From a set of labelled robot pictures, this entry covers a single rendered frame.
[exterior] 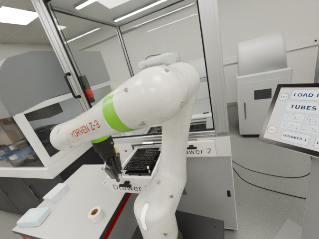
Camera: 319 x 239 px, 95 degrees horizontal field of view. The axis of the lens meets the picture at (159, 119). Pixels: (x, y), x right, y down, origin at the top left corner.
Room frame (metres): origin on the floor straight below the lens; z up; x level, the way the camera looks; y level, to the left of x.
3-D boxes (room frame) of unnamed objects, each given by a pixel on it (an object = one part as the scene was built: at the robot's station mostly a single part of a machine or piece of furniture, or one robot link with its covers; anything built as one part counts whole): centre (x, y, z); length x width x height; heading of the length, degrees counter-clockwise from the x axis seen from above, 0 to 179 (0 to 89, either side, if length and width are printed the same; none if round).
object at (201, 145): (0.83, -0.16, 0.87); 0.29 x 0.02 x 0.11; 68
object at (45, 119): (1.91, 1.59, 1.13); 1.78 x 1.14 x 0.45; 68
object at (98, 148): (0.65, 0.29, 1.16); 0.12 x 0.09 x 0.06; 68
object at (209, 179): (1.38, -0.09, 0.40); 1.03 x 0.95 x 0.80; 68
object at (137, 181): (0.66, 0.25, 0.87); 0.29 x 0.02 x 0.11; 68
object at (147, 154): (0.84, 0.18, 0.87); 0.22 x 0.18 x 0.06; 158
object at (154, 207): (0.38, 0.09, 0.96); 0.16 x 0.13 x 0.19; 150
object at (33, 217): (0.71, 0.89, 0.78); 0.15 x 0.10 x 0.04; 78
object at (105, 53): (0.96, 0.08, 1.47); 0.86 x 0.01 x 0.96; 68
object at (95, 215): (0.61, 0.47, 0.78); 0.07 x 0.07 x 0.04
